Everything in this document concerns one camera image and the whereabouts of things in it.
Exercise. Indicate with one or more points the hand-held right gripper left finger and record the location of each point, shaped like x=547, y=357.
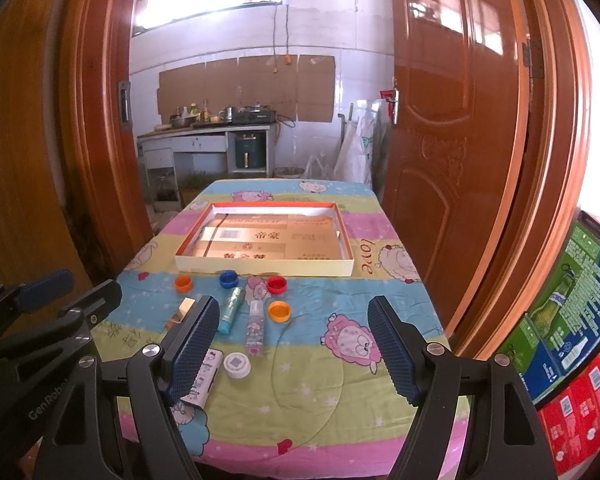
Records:
x=195, y=347

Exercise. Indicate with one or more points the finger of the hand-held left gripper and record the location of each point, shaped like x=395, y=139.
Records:
x=102, y=300
x=45, y=286

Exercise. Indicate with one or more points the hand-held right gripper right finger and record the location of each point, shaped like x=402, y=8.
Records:
x=395, y=355

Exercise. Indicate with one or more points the white printed small box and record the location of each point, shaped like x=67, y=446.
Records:
x=209, y=375

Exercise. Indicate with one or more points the gold rectangular box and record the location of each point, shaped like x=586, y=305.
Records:
x=184, y=310

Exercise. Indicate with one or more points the white round lid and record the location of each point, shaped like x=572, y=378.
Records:
x=237, y=365

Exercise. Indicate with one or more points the teal tube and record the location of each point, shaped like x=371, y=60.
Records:
x=230, y=310

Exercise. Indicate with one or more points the clear patterned spray bottle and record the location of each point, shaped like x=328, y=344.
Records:
x=255, y=330

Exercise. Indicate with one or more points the deep orange bottle cap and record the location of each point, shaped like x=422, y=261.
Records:
x=183, y=284

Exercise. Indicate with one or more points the blue bottle cap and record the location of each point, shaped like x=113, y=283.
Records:
x=228, y=279

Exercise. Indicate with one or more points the yellow-orange bottle cap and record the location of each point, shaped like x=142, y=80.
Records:
x=279, y=311

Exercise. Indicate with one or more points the red bottle cap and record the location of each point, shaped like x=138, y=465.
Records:
x=276, y=285

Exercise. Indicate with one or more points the orange-rimmed shallow tray box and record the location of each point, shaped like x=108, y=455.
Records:
x=260, y=264

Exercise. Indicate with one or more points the sheep-print striped tablecloth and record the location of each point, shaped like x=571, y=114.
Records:
x=330, y=290

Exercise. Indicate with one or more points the glass jug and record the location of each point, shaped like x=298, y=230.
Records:
x=166, y=194

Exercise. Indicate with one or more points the green beer carton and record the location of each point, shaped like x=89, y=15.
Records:
x=570, y=310

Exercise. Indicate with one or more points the white kitchen cabinet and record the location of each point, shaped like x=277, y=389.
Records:
x=200, y=142

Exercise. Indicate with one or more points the stack of red cartons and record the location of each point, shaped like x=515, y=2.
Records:
x=580, y=410

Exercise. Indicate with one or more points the metal wok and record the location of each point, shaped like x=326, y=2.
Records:
x=182, y=122

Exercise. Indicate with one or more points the white bucket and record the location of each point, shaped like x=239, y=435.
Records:
x=288, y=172

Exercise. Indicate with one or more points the clear plastic bag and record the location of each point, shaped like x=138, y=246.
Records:
x=319, y=167

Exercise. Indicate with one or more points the brown wooden door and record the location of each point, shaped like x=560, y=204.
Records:
x=455, y=160

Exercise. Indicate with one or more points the green air fryer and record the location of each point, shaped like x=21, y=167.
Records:
x=247, y=150

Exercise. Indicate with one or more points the white woven sack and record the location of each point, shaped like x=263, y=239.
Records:
x=355, y=152

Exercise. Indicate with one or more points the amber sauce bottle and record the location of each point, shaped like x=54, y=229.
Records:
x=206, y=111

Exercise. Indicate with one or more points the black gas stove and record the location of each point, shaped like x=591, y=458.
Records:
x=252, y=117

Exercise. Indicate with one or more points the wooden door frame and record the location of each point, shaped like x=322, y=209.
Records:
x=100, y=110

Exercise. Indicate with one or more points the cardboard wall panels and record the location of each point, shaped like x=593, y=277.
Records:
x=245, y=85

